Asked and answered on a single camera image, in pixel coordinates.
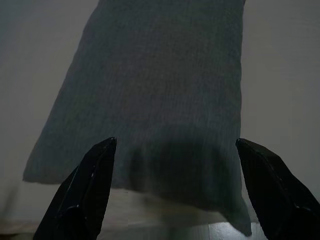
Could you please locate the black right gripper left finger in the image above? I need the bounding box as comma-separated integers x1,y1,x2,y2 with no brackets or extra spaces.
32,136,118,240

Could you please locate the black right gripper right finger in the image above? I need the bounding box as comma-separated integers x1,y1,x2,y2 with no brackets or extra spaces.
235,138,320,240

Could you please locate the grey-blue knitted pillow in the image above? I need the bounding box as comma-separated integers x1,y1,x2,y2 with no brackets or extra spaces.
22,0,252,237

